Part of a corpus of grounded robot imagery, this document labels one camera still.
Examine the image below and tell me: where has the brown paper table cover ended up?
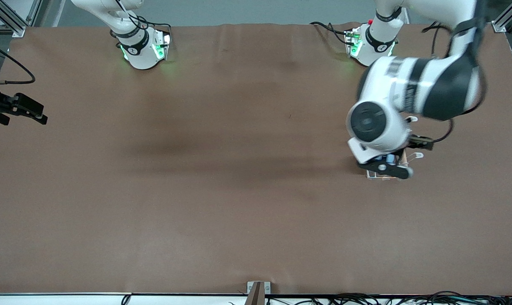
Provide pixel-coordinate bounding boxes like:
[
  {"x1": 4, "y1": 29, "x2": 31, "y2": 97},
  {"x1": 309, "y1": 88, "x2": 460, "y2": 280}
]
[{"x1": 0, "y1": 23, "x2": 512, "y2": 296}]

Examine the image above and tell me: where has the white wire cup holder rack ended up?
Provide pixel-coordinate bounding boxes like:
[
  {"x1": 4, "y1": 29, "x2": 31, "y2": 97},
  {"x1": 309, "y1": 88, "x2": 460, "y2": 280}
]
[{"x1": 366, "y1": 115, "x2": 424, "y2": 181}]

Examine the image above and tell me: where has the aluminium frame profile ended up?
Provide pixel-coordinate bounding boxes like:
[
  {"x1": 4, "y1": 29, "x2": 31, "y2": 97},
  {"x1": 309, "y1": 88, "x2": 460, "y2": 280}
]
[
  {"x1": 492, "y1": 0, "x2": 512, "y2": 33},
  {"x1": 0, "y1": 0, "x2": 42, "y2": 38}
]

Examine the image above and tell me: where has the black left arm base cable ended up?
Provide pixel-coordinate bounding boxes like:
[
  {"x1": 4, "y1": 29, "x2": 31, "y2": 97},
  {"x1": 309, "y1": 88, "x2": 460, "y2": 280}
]
[{"x1": 310, "y1": 21, "x2": 354, "y2": 45}]

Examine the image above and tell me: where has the black arm base cable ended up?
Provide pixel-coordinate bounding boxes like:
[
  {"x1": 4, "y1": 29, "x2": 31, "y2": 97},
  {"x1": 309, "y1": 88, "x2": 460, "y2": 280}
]
[
  {"x1": 310, "y1": 21, "x2": 354, "y2": 45},
  {"x1": 112, "y1": 0, "x2": 172, "y2": 47}
]

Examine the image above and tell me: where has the black right arm base cable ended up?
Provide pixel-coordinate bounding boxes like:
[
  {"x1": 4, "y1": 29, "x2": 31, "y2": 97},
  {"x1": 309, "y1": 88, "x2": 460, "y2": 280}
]
[{"x1": 112, "y1": 0, "x2": 172, "y2": 47}]

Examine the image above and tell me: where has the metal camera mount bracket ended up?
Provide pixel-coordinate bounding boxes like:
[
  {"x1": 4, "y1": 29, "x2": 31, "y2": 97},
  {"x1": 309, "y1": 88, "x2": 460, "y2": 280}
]
[{"x1": 245, "y1": 281, "x2": 271, "y2": 305}]

